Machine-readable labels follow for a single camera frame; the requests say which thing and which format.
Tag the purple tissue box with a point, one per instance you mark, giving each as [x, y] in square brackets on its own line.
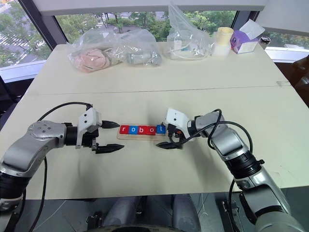
[243, 42]

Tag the dark round bottle cap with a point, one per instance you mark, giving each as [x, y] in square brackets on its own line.
[264, 39]

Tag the plastic bag with grey parts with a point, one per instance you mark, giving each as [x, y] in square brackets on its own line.
[141, 56]

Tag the blue letter t block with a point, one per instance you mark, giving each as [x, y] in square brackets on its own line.
[160, 129]

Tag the red tile letter b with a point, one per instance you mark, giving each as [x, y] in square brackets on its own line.
[142, 130]

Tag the blue tile letter o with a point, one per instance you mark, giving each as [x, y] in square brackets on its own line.
[132, 130]

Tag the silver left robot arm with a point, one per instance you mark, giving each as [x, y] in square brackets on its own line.
[31, 145]

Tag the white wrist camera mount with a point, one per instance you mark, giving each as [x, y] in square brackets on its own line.
[176, 118]
[89, 119]

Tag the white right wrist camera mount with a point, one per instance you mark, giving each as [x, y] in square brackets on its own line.
[176, 118]

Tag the brown chair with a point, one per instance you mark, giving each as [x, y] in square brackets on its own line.
[299, 75]

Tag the clear tape strip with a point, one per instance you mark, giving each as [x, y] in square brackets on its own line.
[283, 83]

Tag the plastic bag with white items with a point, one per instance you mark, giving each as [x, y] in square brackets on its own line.
[186, 46]

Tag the cream and white cup stack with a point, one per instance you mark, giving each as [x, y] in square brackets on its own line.
[222, 43]

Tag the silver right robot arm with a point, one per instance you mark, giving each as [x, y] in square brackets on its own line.
[231, 145]

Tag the plastic bag with pink cloth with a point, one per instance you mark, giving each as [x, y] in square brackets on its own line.
[90, 59]

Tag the red tile letter r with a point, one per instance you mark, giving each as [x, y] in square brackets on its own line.
[123, 129]

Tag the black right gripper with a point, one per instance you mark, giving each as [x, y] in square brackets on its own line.
[172, 130]

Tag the red tile letter o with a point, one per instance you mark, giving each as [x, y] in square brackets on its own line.
[151, 130]

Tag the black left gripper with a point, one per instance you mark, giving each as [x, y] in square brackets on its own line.
[88, 139]

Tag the wooden block tray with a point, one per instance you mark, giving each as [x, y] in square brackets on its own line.
[144, 137]

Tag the grey rounded shape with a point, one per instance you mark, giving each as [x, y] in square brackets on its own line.
[186, 212]
[123, 212]

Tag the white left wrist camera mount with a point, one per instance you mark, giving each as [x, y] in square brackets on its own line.
[89, 119]

